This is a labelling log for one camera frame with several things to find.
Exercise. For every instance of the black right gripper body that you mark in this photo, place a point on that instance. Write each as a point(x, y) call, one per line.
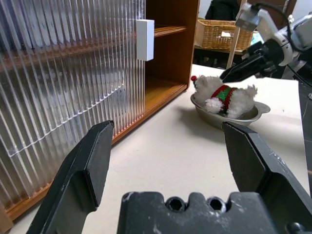
point(269, 52)

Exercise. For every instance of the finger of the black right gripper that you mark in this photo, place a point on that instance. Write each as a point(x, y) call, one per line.
point(246, 73)
point(241, 64)

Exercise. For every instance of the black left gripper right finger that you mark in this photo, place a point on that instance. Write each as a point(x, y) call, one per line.
point(251, 156)

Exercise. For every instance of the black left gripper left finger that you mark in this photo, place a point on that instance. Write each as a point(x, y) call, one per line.
point(80, 170)

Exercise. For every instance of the white plush dog toy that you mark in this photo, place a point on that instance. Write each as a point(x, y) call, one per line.
point(234, 97)

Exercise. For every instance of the brown wooden cabinet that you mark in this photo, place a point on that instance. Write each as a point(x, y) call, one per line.
point(170, 61)

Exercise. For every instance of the woven wicker basket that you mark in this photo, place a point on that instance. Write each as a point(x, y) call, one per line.
point(214, 34)

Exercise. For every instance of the silver metal bowl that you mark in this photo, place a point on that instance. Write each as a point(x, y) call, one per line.
point(214, 117)

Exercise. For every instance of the person in dark clothes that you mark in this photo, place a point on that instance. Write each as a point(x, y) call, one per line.
point(223, 9)

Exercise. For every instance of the black stand beside table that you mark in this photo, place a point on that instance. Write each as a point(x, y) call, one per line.
point(306, 126)

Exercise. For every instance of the light wooden post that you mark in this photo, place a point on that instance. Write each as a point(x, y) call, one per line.
point(233, 48)

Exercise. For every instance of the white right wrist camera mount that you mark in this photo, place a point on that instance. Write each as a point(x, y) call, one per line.
point(262, 18)

